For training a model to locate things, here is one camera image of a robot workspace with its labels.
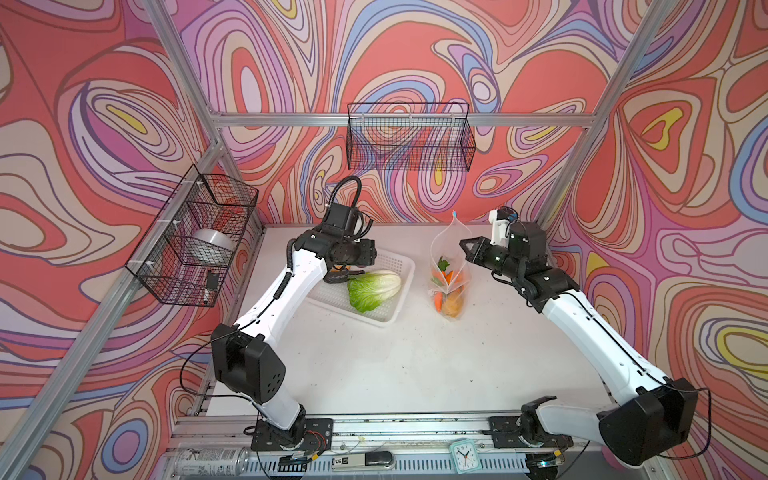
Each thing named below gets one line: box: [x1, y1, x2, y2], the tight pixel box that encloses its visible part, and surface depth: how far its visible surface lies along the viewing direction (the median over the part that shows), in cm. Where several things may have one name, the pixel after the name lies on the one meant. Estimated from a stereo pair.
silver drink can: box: [173, 447, 249, 477], surface depth 67 cm
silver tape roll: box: [192, 228, 235, 257], surface depth 73 cm
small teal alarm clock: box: [450, 439, 482, 475], surface depth 70 cm
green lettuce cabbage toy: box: [347, 270, 401, 313], surface depth 94 cm
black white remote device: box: [331, 451, 396, 472], surface depth 69 cm
